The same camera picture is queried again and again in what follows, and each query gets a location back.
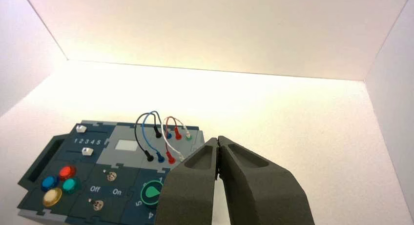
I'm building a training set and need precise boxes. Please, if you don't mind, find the dark blue control panel board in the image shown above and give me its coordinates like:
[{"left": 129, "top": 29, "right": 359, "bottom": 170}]
[{"left": 17, "top": 120, "right": 206, "bottom": 225}]

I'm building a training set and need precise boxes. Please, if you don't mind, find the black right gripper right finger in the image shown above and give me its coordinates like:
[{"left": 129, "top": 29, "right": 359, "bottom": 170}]
[{"left": 217, "top": 135, "right": 316, "bottom": 225}]

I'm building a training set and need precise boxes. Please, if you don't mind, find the white jumper cable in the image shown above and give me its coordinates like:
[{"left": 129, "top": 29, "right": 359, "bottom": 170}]
[{"left": 160, "top": 117, "right": 193, "bottom": 162}]

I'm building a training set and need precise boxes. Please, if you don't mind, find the teal green push button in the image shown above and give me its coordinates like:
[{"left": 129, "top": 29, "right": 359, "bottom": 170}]
[{"left": 62, "top": 178, "right": 79, "bottom": 195}]

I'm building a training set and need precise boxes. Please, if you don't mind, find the red jumper cable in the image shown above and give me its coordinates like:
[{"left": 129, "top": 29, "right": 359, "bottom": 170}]
[{"left": 165, "top": 116, "right": 183, "bottom": 165}]

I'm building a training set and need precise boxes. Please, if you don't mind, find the blue jumper cable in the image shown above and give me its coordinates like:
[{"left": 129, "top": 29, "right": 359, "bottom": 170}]
[{"left": 142, "top": 110, "right": 173, "bottom": 164}]

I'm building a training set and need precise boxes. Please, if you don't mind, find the green rotary dial knob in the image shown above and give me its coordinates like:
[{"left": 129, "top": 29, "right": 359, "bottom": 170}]
[{"left": 140, "top": 180, "right": 165, "bottom": 206}]

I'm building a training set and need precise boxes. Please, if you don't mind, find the red push button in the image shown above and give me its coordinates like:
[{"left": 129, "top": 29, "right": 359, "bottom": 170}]
[{"left": 59, "top": 165, "right": 77, "bottom": 181}]

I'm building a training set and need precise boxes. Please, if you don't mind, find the black jumper cable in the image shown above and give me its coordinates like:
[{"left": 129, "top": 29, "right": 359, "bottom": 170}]
[{"left": 134, "top": 113, "right": 163, "bottom": 163}]

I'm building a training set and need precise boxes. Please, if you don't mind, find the yellow push button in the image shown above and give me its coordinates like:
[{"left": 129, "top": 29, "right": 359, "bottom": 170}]
[{"left": 42, "top": 187, "right": 62, "bottom": 207}]

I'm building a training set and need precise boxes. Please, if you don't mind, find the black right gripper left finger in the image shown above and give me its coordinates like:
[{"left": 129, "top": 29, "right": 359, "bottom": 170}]
[{"left": 154, "top": 137, "right": 219, "bottom": 225}]

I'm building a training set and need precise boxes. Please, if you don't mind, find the blue push button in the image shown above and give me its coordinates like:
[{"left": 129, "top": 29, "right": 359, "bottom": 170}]
[{"left": 41, "top": 175, "right": 60, "bottom": 192}]

